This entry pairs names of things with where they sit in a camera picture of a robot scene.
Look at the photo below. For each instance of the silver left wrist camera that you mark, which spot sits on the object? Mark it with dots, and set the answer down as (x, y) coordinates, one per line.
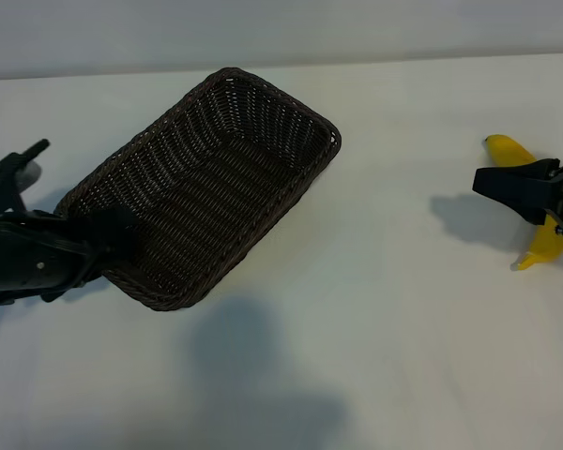
(30, 177)

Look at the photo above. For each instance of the dark brown woven basket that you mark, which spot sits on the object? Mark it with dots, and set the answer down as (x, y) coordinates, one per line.
(225, 178)

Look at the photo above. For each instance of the yellow banana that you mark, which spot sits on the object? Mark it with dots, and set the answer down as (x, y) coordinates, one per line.
(506, 150)

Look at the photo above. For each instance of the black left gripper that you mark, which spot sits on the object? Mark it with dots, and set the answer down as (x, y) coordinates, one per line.
(33, 258)

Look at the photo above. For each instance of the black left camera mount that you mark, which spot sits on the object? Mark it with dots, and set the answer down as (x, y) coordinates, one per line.
(2, 183)

